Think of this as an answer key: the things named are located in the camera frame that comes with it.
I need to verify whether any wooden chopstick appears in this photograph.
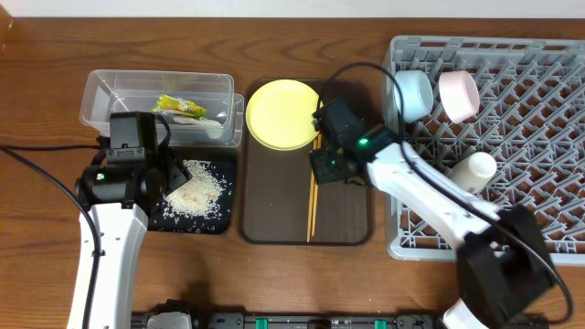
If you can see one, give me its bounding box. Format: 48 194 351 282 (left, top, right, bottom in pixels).
310 134 322 237
306 135 320 243

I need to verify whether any white tissue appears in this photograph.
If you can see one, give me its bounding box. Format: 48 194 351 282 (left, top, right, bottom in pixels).
174 117 223 139

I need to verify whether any green orange snack wrapper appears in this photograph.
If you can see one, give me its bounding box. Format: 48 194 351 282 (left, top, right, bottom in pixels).
152 94 207 119

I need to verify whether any yellow plate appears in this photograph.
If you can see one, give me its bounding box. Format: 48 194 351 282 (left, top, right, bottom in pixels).
246 80 323 151

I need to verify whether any light blue bowl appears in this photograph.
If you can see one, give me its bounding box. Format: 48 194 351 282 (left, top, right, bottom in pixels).
394 70 433 123

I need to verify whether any small pale green cup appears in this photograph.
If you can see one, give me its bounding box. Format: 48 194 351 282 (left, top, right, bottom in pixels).
448 152 497 194

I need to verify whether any white bowl with residue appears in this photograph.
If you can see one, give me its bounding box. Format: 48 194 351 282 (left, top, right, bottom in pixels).
438 70 480 123

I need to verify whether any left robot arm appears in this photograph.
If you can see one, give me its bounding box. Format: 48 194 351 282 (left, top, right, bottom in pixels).
67 146 191 328

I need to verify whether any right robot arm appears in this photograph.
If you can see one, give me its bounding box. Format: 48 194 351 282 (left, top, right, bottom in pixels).
310 123 558 328

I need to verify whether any grey dishwasher rack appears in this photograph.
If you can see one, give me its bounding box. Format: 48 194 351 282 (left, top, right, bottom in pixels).
383 36 584 266

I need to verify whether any pile of rice grains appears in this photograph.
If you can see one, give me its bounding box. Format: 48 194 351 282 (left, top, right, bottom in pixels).
162 160 230 234

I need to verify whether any black plastic bin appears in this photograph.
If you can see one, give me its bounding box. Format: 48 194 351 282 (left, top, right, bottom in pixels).
148 148 237 235

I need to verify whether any dark brown serving tray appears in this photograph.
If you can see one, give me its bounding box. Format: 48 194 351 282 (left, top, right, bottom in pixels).
236 78 374 247

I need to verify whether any clear plastic bin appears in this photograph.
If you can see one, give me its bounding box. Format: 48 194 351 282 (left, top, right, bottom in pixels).
80 69 244 147

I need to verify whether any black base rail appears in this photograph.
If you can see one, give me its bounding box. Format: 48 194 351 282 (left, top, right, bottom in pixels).
130 299 446 329

